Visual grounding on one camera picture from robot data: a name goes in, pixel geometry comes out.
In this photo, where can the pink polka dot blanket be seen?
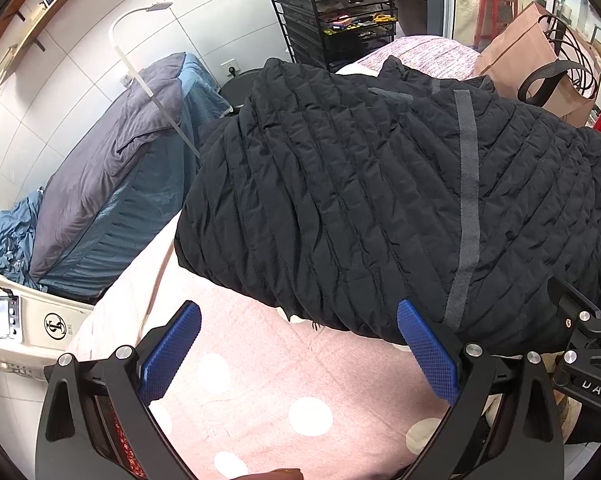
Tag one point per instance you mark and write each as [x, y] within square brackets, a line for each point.
[260, 340]

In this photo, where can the grey duvet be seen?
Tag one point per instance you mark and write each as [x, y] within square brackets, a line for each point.
[95, 180]

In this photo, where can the black quilted jacket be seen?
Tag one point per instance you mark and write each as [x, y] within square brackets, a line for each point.
[330, 185]

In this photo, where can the wooden wall shelf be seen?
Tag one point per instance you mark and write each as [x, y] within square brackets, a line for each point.
[55, 10]

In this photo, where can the black round stool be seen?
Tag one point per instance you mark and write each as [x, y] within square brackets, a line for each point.
[238, 90]

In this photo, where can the blue bed sheet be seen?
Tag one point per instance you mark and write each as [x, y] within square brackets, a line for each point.
[130, 240]

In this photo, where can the white appliance with panel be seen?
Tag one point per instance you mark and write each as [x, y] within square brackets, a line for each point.
[40, 330]

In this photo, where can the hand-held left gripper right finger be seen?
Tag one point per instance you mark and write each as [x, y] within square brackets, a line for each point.
[428, 355]

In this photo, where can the red patterned cloth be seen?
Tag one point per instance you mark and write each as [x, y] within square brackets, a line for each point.
[115, 430]

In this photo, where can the black drawer cart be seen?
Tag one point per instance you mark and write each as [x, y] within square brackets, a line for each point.
[300, 25]

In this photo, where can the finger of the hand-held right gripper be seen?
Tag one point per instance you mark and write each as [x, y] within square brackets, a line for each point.
[575, 305]

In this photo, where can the white wall socket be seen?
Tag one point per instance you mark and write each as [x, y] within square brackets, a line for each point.
[230, 67]

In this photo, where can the brown paper bag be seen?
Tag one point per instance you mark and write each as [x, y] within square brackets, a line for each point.
[520, 55]

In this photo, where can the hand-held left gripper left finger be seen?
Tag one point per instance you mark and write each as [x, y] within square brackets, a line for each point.
[173, 350]

